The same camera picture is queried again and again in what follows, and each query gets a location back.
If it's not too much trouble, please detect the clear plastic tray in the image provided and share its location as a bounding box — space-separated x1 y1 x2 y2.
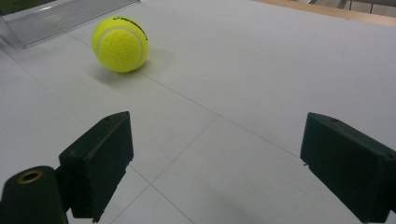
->
0 0 141 49

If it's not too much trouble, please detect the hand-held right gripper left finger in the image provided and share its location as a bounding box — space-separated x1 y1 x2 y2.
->
58 110 134 223

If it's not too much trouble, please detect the wooden table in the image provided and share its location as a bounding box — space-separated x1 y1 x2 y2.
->
251 0 396 28

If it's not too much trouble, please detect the yellow tennis ball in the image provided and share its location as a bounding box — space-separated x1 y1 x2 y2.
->
91 16 150 74

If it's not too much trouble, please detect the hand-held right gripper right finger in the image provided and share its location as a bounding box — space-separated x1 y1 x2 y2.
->
300 111 396 224

